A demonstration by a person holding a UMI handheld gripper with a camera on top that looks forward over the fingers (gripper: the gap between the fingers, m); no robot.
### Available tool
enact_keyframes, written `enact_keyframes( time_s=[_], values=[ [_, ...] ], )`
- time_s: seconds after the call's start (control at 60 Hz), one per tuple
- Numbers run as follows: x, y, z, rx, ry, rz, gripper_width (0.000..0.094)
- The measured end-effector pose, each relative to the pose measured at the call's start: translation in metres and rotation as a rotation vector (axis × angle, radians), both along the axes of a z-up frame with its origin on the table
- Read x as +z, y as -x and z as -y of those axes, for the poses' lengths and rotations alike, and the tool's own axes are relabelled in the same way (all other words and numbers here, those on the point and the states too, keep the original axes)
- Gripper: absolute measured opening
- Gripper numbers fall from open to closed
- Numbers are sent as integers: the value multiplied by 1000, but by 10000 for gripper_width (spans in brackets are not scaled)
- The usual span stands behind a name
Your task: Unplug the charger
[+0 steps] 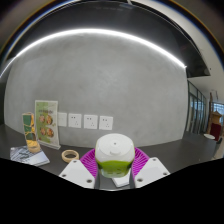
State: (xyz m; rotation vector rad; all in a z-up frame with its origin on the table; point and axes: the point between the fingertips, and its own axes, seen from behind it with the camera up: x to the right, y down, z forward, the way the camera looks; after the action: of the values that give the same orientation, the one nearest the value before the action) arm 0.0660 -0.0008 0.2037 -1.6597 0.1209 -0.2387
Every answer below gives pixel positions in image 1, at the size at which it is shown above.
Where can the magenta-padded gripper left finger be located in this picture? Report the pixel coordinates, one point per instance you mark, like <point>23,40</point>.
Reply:
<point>78,173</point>

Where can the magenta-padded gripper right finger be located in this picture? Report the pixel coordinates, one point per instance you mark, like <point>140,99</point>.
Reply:
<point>151,171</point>

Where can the green and white charger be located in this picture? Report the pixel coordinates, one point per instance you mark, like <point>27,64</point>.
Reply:
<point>115,150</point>

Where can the beige tape roll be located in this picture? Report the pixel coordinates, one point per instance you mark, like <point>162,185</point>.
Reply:
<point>65,156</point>

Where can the grey printed brochure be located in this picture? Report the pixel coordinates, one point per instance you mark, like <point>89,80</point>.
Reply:
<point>28,155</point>

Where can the acrylic stand with green menu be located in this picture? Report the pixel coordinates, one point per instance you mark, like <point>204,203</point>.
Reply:
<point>46,123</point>

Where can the small orange sign wooden base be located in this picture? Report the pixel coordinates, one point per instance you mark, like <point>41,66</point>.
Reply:
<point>30,133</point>

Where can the black-framed glass partition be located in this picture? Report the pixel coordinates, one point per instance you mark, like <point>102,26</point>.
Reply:
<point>196,106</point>

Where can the ceiling light strip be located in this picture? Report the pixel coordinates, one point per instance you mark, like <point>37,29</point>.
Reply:
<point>93,31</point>

